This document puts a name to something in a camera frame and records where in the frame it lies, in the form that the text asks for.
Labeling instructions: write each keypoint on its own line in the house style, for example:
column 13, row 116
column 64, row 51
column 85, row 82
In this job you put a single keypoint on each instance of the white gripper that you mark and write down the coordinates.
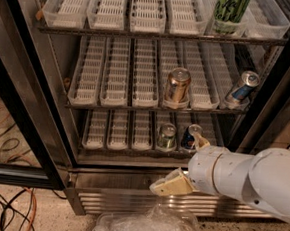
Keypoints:
column 201, row 170

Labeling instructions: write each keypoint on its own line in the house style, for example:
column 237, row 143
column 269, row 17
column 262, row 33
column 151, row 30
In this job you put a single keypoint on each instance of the green soda can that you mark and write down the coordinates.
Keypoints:
column 166, row 136

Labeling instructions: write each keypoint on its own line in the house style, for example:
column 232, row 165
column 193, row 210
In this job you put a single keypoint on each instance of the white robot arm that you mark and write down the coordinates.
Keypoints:
column 261, row 181

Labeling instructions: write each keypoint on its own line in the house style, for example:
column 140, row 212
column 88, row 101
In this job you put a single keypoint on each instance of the dark blue soda can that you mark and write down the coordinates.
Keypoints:
column 191, row 136

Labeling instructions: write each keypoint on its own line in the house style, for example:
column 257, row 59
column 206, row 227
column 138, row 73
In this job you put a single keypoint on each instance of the gold copper soda can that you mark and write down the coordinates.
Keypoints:
column 178, row 81

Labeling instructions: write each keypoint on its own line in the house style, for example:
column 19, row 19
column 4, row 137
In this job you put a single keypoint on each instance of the stainless steel fridge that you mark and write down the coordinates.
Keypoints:
column 133, row 72

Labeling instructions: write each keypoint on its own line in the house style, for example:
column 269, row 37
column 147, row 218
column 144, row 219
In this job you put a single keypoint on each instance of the blue silver soda can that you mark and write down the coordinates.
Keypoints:
column 247, row 82

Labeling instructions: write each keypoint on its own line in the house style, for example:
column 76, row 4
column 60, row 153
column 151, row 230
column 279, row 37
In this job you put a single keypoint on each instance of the tall green lime can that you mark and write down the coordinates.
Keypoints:
column 228, row 15

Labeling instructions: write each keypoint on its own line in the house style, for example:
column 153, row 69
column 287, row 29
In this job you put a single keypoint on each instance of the open glass fridge door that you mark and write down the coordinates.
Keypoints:
column 33, row 68

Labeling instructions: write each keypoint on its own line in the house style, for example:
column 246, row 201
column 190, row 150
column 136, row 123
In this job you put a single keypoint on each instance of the crumpled clear plastic bag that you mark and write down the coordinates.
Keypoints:
column 158, row 218

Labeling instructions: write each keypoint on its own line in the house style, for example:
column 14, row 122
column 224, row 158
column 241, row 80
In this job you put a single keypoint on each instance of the middle wire shelf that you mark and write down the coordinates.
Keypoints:
column 163, row 109

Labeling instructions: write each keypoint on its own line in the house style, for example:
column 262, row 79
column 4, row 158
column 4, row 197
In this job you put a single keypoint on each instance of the wire shelf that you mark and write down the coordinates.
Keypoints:
column 163, row 109
column 86, row 31
column 132, row 153

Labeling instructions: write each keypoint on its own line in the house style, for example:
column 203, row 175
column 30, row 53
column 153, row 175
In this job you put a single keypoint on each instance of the bottom wire shelf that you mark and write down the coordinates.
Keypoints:
column 132, row 153

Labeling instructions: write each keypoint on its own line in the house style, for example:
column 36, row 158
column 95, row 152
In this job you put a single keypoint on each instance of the top wire shelf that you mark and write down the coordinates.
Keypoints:
column 86, row 31

